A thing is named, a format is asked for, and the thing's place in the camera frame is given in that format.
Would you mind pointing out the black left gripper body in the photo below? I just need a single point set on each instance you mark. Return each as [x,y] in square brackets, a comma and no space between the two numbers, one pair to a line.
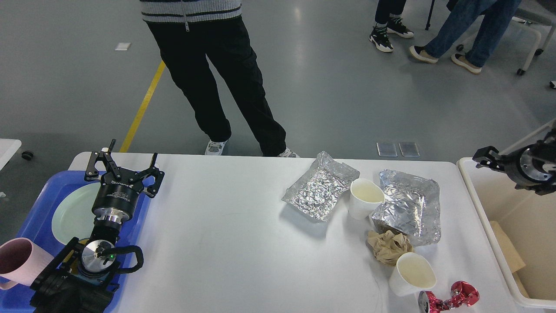
[116,201]

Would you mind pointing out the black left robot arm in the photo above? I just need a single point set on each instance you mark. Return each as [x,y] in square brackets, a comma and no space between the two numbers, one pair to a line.
[80,278]

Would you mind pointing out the white paper cup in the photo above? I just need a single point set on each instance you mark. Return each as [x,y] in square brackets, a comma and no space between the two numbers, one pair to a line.
[412,273]
[365,197]

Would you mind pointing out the small white side table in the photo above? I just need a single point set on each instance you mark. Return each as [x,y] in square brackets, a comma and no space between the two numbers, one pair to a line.
[9,147]

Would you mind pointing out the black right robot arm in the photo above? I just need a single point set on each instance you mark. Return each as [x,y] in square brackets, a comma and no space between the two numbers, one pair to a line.
[549,143]

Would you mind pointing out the mint green plate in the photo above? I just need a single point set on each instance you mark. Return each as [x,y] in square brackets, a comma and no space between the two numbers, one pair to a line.
[73,216]

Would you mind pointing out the brown paper bag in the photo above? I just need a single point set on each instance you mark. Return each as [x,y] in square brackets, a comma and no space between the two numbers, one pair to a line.
[513,258]

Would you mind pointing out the red candy wrapper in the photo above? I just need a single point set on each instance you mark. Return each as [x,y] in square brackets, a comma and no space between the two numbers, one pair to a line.
[461,294]

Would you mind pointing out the foil sheet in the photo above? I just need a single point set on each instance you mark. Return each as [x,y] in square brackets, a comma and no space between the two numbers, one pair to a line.
[317,191]
[411,206]

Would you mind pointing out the pink mug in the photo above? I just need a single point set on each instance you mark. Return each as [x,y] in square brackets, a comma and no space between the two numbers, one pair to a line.
[21,262]

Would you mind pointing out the crumpled brown napkin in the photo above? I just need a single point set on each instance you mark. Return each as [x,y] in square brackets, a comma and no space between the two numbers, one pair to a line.
[388,247]

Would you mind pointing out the white paper cup upper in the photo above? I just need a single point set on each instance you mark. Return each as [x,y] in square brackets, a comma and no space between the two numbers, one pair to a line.
[365,197]

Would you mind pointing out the beige plastic bin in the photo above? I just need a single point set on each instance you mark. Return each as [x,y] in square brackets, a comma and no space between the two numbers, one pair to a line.
[529,222]

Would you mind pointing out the white paper cup lower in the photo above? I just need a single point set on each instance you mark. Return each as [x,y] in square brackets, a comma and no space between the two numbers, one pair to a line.
[412,273]

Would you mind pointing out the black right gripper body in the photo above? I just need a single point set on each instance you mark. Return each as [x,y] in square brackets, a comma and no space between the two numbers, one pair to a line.
[532,167]

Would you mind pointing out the person in black trousers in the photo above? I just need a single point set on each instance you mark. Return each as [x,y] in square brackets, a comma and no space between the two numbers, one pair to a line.
[192,36]

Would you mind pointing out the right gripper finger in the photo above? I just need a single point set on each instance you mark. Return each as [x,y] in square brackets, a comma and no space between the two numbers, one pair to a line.
[489,157]
[539,189]

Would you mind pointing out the white office chair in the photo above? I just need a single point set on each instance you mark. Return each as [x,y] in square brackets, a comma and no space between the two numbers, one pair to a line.
[538,18]

